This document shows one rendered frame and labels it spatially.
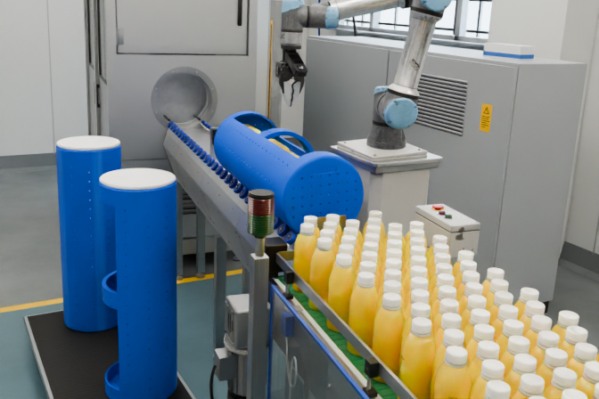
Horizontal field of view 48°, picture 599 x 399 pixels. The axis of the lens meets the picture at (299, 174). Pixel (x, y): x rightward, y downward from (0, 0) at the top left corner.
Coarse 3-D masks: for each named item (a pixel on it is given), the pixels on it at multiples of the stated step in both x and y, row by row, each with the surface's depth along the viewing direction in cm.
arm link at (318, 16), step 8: (312, 8) 228; (320, 8) 229; (328, 8) 229; (336, 8) 230; (312, 16) 228; (320, 16) 228; (328, 16) 228; (336, 16) 229; (312, 24) 229; (320, 24) 229; (328, 24) 230; (336, 24) 230
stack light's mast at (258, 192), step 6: (252, 192) 160; (258, 192) 160; (264, 192) 160; (270, 192) 160; (252, 198) 159; (258, 198) 157; (264, 198) 158; (270, 198) 159; (258, 240) 162; (264, 240) 163; (258, 246) 163; (264, 246) 163; (258, 252) 163
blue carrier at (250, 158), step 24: (240, 120) 290; (264, 120) 294; (216, 144) 285; (240, 144) 258; (264, 144) 241; (288, 144) 283; (240, 168) 254; (264, 168) 230; (288, 168) 215; (312, 168) 212; (336, 168) 216; (288, 192) 211; (312, 192) 214; (336, 192) 217; (360, 192) 221; (288, 216) 213
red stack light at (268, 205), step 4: (248, 196) 160; (248, 200) 160; (252, 200) 158; (256, 200) 158; (260, 200) 158; (264, 200) 158; (268, 200) 158; (272, 200) 159; (248, 204) 160; (252, 204) 158; (256, 204) 158; (260, 204) 158; (264, 204) 158; (268, 204) 158; (272, 204) 159; (248, 208) 160; (252, 208) 159; (256, 208) 158; (260, 208) 158; (264, 208) 158; (268, 208) 159; (272, 208) 160; (248, 212) 160; (252, 212) 159; (256, 212) 158; (260, 212) 158; (264, 212) 158; (268, 212) 159; (272, 212) 160
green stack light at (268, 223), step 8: (248, 216) 161; (256, 216) 159; (264, 216) 159; (272, 216) 160; (248, 224) 161; (256, 224) 159; (264, 224) 159; (272, 224) 161; (248, 232) 161; (256, 232) 160; (264, 232) 160; (272, 232) 161
